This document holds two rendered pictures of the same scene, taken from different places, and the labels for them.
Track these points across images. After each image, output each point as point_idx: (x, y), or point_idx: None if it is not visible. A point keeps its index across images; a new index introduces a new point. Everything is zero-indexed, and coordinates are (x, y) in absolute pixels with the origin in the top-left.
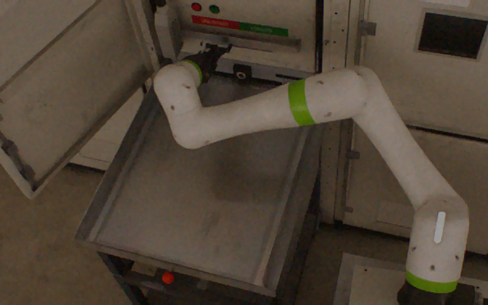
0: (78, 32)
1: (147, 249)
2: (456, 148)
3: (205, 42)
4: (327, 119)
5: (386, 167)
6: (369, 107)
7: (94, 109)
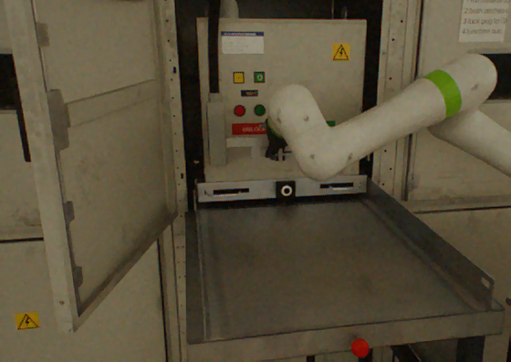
0: (135, 98)
1: (310, 323)
2: (502, 222)
3: None
4: (472, 96)
5: None
6: (478, 114)
7: (132, 230)
